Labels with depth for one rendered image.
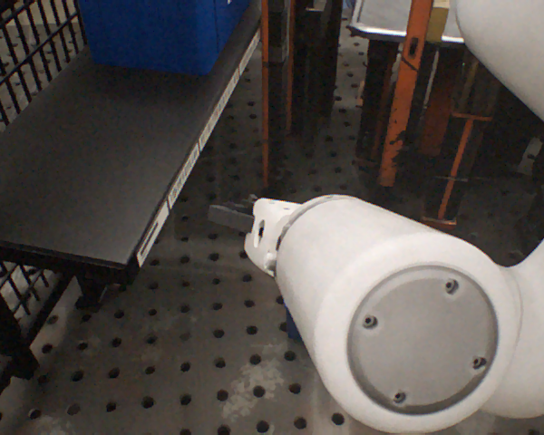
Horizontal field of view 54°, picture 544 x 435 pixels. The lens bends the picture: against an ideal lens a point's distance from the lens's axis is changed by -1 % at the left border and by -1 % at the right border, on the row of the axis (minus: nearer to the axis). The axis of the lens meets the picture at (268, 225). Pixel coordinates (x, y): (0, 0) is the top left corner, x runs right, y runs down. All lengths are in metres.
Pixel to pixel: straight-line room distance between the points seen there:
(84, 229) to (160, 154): 0.12
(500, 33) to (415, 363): 0.12
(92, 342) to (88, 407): 0.10
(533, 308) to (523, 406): 0.05
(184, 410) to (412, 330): 0.58
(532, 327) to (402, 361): 0.09
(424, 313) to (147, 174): 0.40
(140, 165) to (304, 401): 0.39
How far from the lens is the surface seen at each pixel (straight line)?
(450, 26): 0.94
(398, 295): 0.21
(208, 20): 0.70
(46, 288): 0.85
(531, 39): 0.20
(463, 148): 0.90
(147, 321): 0.85
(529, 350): 0.28
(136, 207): 0.53
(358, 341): 0.21
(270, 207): 0.39
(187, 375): 0.79
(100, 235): 0.51
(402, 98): 0.88
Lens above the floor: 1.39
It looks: 46 degrees down
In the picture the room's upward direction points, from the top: straight up
